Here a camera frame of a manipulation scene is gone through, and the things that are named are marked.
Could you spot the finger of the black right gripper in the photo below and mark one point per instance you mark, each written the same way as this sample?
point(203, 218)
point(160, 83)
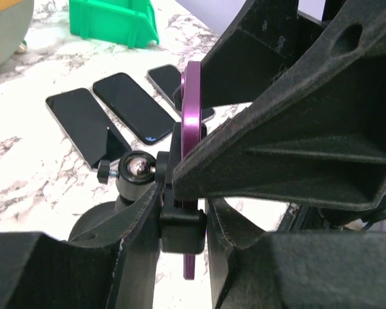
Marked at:
point(258, 53)
point(322, 143)

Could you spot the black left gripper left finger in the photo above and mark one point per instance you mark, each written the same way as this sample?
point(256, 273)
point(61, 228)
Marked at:
point(37, 271)

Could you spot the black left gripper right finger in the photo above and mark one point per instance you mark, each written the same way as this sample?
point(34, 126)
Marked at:
point(252, 268)

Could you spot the small black phone stand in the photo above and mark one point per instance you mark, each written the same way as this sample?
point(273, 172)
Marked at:
point(155, 221)

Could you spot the purple phone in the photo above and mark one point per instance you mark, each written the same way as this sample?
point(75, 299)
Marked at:
point(190, 107)

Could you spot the silver phone with dark screen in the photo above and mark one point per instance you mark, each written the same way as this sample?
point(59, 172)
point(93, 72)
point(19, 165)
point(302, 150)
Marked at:
point(88, 127)

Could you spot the green plastic bin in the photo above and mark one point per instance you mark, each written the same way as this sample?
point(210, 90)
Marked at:
point(130, 23)

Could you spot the cream cylindrical drawer organizer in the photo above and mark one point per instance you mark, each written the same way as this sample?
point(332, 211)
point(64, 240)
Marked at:
point(15, 19)

